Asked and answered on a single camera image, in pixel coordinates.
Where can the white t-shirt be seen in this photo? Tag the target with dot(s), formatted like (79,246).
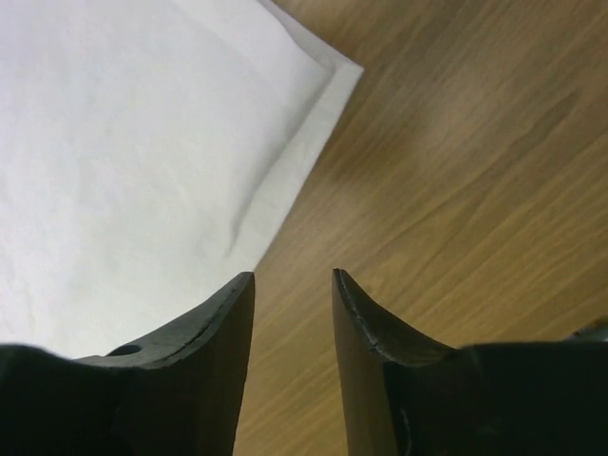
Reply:
(150,151)

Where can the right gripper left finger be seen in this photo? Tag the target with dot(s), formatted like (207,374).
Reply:
(175,391)

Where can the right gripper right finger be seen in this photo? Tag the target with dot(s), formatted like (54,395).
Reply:
(405,393)

